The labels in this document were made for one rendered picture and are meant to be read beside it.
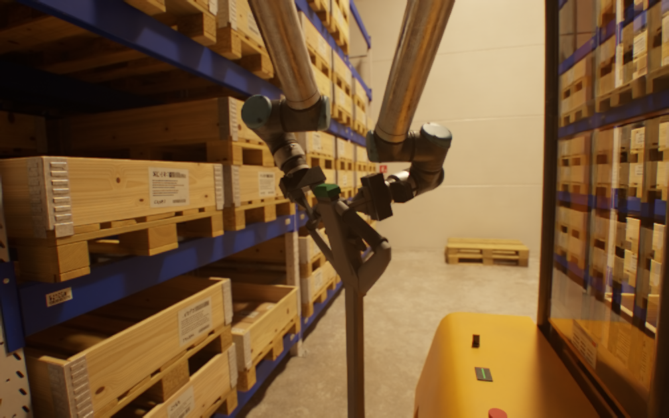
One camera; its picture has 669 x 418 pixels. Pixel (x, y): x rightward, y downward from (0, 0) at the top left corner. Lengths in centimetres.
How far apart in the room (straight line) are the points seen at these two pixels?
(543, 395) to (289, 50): 101
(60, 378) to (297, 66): 104
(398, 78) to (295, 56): 22
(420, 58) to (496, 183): 593
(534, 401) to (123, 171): 135
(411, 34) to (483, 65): 613
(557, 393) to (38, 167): 145
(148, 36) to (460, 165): 569
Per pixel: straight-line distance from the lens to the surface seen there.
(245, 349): 198
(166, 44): 161
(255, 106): 92
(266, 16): 72
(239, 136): 184
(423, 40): 72
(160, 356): 146
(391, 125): 84
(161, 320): 142
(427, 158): 96
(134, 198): 130
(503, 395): 102
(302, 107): 84
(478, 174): 655
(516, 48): 700
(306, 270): 277
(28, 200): 118
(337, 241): 86
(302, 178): 97
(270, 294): 270
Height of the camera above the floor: 144
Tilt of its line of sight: 5 degrees down
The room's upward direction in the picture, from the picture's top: 1 degrees counter-clockwise
